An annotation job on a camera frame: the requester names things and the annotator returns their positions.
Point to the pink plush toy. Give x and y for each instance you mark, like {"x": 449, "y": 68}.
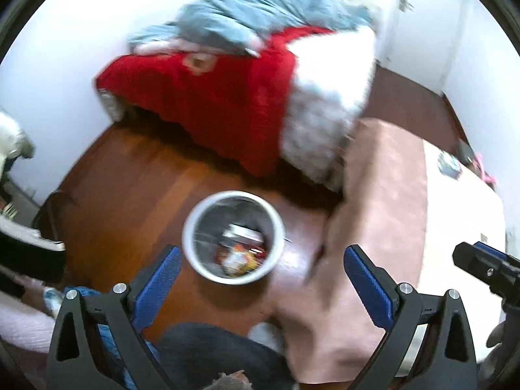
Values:
{"x": 485, "y": 170}

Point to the person's leg in dark trousers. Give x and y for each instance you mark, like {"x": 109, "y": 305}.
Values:
{"x": 219, "y": 353}

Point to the white rimmed round bin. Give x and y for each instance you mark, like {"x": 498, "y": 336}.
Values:
{"x": 195, "y": 248}

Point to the pink white cloth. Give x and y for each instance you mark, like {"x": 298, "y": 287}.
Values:
{"x": 162, "y": 44}

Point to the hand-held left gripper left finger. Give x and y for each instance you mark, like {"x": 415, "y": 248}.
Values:
{"x": 162, "y": 278}

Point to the striped pink table cloth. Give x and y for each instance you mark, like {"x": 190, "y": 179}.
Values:
{"x": 382, "y": 211}

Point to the grey white checkered sheet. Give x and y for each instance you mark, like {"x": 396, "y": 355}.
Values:
{"x": 329, "y": 101}

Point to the yellow snack bag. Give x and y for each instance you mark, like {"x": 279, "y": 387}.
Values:
{"x": 239, "y": 262}

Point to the blue quilt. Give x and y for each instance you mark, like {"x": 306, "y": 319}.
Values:
{"x": 252, "y": 16}

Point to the white door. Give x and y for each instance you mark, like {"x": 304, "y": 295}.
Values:
{"x": 426, "y": 28}

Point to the white pink box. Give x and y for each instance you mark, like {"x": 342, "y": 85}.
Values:
{"x": 245, "y": 232}

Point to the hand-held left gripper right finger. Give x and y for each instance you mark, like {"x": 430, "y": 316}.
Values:
{"x": 367, "y": 288}

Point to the small blue white carton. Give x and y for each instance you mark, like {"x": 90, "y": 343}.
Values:
{"x": 449, "y": 165}

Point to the red blanket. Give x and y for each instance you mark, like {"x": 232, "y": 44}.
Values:
{"x": 219, "y": 105}

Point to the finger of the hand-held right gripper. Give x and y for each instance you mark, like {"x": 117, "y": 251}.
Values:
{"x": 479, "y": 266}
{"x": 489, "y": 248}

